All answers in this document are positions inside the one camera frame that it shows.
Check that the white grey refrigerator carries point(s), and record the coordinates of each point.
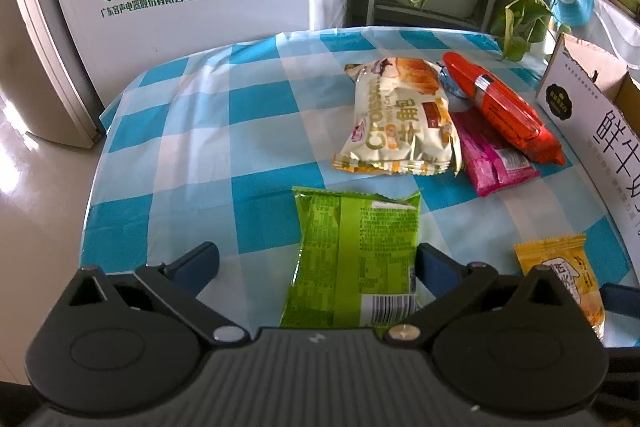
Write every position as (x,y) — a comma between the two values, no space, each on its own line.
(175,57)

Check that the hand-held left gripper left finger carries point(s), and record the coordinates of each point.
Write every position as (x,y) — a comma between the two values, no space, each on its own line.
(200,259)

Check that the white marble side table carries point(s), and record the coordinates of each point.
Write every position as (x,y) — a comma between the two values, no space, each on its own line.
(617,32)

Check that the blue white checked tablecloth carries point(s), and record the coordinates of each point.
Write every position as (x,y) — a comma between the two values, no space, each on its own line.
(200,132)

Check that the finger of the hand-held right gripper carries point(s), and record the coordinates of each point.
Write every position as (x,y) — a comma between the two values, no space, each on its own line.
(622,301)

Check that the white blue snack packet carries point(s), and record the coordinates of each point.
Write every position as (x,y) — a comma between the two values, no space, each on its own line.
(450,82)

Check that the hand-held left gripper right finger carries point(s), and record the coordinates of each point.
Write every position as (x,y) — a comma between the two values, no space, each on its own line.
(439,266)

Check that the magenta snack packet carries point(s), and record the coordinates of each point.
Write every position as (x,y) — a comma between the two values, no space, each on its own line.
(495,167)

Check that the cardboard box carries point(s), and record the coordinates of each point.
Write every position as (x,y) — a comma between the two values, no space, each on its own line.
(595,117)

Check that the red snack packet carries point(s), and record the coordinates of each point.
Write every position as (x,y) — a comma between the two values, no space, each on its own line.
(505,107)

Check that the green snack packet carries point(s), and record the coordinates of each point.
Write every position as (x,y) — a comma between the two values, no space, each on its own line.
(350,257)

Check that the yellow snack packet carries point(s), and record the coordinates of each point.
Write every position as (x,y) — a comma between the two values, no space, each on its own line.
(555,267)

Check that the cream croissant packet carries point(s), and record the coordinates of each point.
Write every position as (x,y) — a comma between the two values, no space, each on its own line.
(400,122)

